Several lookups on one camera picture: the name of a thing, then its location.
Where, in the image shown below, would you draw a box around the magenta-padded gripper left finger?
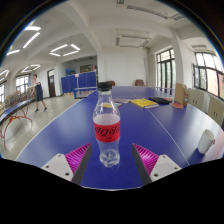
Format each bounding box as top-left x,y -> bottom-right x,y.
40,142 -> 93,187

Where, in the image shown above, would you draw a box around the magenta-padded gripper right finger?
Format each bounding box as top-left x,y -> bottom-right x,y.
131,142 -> 183,187

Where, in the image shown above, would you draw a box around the clear bottle with red label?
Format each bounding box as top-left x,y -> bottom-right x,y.
92,81 -> 122,168

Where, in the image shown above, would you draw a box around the red table tennis paddle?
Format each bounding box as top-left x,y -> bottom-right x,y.
171,102 -> 185,110

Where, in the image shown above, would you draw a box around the white mug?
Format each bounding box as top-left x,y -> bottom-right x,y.
197,129 -> 216,155

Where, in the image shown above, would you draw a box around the brown notebook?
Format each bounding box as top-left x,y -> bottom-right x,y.
113,97 -> 131,105

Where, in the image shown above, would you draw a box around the brown cardboard box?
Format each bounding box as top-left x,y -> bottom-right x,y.
174,82 -> 190,107

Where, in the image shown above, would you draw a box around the folded blue tables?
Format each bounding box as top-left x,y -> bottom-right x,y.
60,70 -> 98,95

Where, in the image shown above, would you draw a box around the person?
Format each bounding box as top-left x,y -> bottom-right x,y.
29,73 -> 48,113

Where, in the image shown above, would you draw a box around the dark brown door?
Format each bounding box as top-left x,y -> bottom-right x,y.
46,68 -> 57,98

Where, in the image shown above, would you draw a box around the white cabinet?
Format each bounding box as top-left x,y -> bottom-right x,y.
187,87 -> 210,113
206,94 -> 224,128

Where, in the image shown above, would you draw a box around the blue table with red legs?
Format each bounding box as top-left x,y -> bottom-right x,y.
0,98 -> 36,149

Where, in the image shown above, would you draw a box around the tall black-framed window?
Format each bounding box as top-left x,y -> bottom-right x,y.
155,48 -> 177,92

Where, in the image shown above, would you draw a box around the wide black-framed window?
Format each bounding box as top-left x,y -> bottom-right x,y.
192,51 -> 224,100

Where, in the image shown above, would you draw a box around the ceiling lights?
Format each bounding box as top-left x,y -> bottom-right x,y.
0,24 -> 82,83

